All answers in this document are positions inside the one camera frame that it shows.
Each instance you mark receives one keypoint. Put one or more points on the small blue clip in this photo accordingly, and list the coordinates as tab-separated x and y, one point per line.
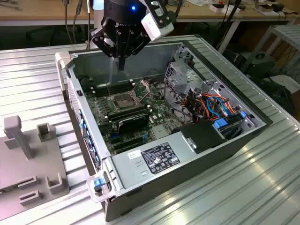
242	114

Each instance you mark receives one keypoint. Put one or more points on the silver drive cage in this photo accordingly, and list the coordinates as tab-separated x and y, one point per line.
178	82

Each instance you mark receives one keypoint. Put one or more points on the black graphics card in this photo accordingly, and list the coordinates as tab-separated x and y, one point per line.
133	123

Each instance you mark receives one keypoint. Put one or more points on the flat cardboard piece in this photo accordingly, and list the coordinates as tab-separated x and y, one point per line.
264	9

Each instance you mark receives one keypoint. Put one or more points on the black mesh panel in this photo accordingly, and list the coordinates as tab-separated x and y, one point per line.
276	93

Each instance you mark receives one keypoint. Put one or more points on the black camera bracket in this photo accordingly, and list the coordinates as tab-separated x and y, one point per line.
170	17

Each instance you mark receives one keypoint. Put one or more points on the long wooden desk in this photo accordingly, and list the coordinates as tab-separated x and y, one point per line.
187	12

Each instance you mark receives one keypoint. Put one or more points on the black expansion slot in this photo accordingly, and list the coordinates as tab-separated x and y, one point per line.
127	140

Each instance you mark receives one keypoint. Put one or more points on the white metal shelf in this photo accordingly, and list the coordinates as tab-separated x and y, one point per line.
288	30

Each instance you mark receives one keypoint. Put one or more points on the green motherboard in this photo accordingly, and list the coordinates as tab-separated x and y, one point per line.
159	112

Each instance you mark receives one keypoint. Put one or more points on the black equipment case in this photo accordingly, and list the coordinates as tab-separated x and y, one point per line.
260	64

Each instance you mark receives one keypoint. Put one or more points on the thin locking lever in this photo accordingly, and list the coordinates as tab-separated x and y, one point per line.
108	89

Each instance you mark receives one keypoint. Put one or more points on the CPU socket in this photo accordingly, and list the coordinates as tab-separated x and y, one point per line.
124	102

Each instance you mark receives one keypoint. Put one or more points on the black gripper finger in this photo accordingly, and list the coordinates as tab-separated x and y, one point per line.
100	38
138	39

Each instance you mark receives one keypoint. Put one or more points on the open PC case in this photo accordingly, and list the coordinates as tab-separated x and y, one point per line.
164	194

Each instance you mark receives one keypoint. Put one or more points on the small black box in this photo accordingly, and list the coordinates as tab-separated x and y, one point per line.
279	7

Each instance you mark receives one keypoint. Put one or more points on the blue disk carrier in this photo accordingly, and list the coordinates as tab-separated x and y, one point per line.
220	123

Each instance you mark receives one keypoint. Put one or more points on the blue case latch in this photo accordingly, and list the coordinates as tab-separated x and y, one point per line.
98	184

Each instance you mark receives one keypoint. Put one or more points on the black drive bay cover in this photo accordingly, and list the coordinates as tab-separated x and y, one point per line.
204	136

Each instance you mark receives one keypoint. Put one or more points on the black RAM slot bank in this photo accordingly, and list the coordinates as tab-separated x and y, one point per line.
112	87
129	112

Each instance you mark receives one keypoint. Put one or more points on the black stand pole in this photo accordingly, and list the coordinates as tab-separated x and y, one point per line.
237	2

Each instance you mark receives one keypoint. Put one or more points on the silver chipset heatsink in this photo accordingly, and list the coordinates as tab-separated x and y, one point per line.
160	131

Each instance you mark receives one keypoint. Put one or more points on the silver power supply unit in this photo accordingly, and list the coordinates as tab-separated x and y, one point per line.
131	173

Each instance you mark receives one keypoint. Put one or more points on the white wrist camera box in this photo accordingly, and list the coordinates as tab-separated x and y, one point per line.
155	28

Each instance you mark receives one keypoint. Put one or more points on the grey parts rack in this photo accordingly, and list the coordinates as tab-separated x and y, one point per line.
35	159

